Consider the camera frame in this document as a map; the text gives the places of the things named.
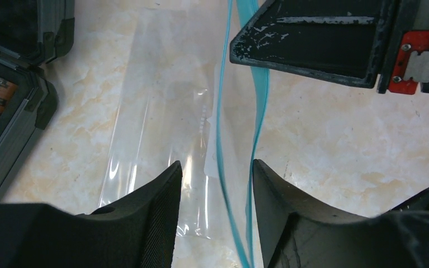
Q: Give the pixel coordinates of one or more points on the clear zip top bag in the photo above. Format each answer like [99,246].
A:
[182,100]

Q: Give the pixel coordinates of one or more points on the black poker chip case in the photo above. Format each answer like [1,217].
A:
[32,33]

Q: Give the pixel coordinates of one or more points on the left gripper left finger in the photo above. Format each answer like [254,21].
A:
[138,230]

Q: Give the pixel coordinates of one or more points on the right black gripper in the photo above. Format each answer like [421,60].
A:
[340,42]

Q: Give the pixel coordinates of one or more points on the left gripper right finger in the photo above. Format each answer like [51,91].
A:
[298,230]

